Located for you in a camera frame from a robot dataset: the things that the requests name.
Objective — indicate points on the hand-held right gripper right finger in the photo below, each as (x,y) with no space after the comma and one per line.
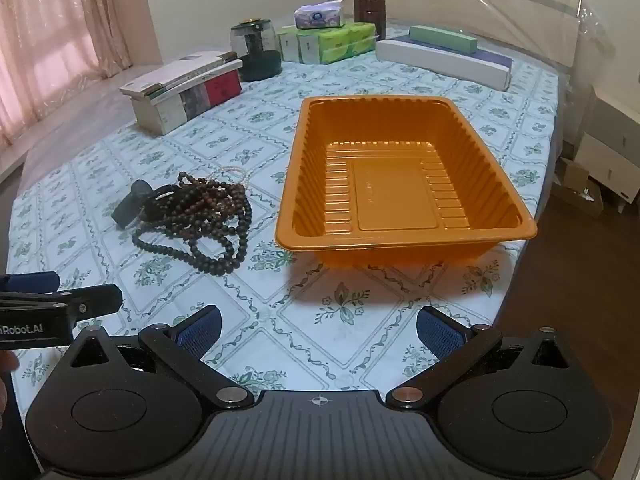
(440,332)

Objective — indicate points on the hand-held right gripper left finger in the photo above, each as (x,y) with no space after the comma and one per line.
(197,332)

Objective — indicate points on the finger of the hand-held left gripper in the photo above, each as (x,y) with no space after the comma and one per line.
(97,301)
(27,282)

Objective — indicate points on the black mesh band watch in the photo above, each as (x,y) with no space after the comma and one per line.
(126,214)

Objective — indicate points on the orange plastic tray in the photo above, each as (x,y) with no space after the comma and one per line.
(395,195)

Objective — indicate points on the person's left hand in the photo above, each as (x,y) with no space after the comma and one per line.
(9,362)

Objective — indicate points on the open cardboard box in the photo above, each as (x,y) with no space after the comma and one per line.
(575,180)

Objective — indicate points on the boxed book set red panel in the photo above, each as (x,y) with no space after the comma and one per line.
(200,95)

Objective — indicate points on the white cover book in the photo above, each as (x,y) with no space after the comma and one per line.
(170,72)

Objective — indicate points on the pink curtain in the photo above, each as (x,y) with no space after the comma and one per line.
(50,35)

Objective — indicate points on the white nightstand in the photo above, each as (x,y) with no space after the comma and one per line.
(610,140)

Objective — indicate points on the long white box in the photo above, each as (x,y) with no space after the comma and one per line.
(440,65)

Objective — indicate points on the flat purple box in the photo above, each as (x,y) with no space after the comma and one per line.
(495,60)

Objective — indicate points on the glass jar dark green base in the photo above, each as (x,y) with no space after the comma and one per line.
(255,50)

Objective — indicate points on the long green box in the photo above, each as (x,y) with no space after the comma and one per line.
(442,39)

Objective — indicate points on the green tissue pack bundle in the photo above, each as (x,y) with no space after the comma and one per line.
(335,42)

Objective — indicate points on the dark brown cylindrical container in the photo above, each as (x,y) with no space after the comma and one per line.
(371,15)

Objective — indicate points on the purple tissue pack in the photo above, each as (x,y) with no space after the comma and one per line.
(320,15)

